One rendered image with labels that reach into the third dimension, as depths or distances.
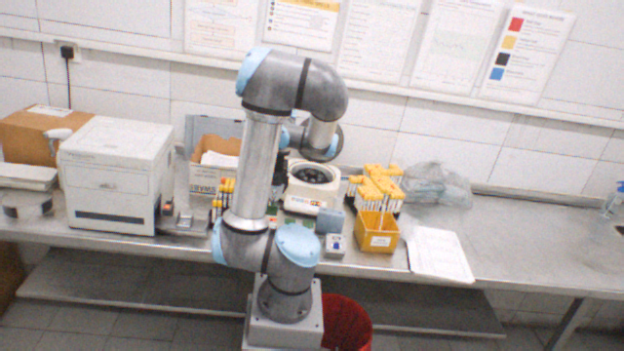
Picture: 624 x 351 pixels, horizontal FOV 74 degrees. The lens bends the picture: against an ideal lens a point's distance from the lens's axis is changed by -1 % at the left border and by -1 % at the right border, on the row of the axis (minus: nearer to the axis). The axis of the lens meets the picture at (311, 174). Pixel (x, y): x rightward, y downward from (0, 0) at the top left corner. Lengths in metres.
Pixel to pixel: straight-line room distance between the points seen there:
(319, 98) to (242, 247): 0.39
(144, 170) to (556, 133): 1.83
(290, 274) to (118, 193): 0.66
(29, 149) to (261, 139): 1.18
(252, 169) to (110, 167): 0.58
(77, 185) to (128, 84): 0.66
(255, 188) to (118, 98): 1.17
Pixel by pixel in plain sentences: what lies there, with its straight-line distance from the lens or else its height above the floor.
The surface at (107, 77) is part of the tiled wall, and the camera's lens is 2.01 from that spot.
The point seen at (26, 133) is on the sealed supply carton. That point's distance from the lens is 1.90.
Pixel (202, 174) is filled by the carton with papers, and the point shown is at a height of 0.98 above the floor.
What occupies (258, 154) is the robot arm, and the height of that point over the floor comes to 1.38.
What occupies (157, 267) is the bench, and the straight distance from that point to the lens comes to 2.31.
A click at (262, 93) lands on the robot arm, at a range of 0.90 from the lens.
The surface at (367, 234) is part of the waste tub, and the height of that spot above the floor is 0.96.
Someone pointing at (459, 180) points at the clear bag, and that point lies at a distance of 2.05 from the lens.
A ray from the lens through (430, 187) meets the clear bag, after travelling 1.97.
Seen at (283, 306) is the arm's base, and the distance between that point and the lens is 1.11.
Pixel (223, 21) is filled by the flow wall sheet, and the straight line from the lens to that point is 1.81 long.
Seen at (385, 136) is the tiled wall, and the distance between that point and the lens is 1.99.
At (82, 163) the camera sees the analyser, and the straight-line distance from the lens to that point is 1.43.
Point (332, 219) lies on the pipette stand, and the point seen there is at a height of 0.95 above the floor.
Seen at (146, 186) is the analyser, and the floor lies 1.07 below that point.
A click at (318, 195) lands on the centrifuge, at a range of 1.66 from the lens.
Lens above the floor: 1.79
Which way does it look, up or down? 27 degrees down
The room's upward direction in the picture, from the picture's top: 11 degrees clockwise
